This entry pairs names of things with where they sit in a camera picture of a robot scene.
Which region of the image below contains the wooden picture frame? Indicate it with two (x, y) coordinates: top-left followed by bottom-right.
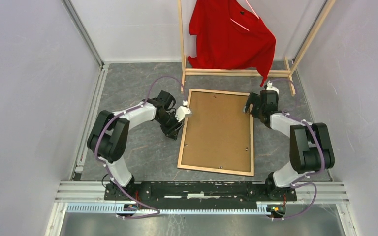
(177, 88), (255, 177)

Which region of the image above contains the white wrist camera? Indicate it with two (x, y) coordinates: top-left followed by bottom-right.
(175, 100), (192, 122)
(264, 81), (279, 94)

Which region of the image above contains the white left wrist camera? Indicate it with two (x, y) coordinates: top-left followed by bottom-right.
(175, 100), (192, 122)

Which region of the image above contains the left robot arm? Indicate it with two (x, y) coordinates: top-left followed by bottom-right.
(87, 90), (192, 200)

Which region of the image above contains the brown backing board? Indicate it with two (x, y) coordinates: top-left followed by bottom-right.
(181, 91), (251, 170)

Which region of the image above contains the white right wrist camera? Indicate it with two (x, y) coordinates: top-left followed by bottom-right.
(264, 81), (279, 94)

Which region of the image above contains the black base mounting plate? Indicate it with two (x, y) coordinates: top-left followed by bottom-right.
(104, 181), (298, 210)

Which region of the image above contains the red t-shirt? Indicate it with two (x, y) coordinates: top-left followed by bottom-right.
(188, 0), (276, 85)

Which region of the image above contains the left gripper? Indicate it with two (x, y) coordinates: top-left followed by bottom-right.
(155, 111), (185, 141)

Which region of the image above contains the wooden clothes rack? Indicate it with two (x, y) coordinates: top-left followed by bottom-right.
(177, 0), (336, 94)

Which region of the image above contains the pink clothes hanger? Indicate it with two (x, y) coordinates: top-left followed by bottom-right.
(228, 0), (260, 31)

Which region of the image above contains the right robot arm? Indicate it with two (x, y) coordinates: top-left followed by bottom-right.
(243, 90), (335, 201)

